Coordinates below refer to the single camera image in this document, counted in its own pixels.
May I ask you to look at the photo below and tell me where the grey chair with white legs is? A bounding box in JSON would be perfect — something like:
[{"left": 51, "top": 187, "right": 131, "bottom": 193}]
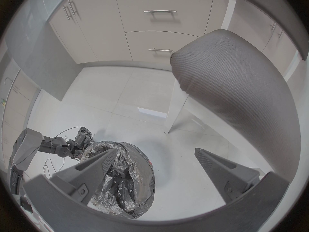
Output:
[{"left": 164, "top": 0, "right": 309, "bottom": 183}]

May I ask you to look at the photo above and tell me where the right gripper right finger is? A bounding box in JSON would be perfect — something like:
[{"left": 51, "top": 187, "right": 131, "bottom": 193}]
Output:
[{"left": 194, "top": 148, "right": 261, "bottom": 204}]

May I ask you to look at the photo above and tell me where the pale tall cupboard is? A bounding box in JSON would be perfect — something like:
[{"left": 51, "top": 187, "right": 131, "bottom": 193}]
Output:
[{"left": 0, "top": 57, "right": 41, "bottom": 169}]

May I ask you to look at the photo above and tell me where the beige cabinet with drawers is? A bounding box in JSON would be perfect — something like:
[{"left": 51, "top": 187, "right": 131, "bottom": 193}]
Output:
[{"left": 48, "top": 0, "right": 300, "bottom": 82}]

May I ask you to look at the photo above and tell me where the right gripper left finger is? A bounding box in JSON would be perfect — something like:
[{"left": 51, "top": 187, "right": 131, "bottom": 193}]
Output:
[{"left": 51, "top": 148, "right": 118, "bottom": 206}]

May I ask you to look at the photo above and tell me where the black plastic bag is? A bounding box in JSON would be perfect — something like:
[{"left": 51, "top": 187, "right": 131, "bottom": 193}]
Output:
[{"left": 81, "top": 141, "right": 155, "bottom": 219}]

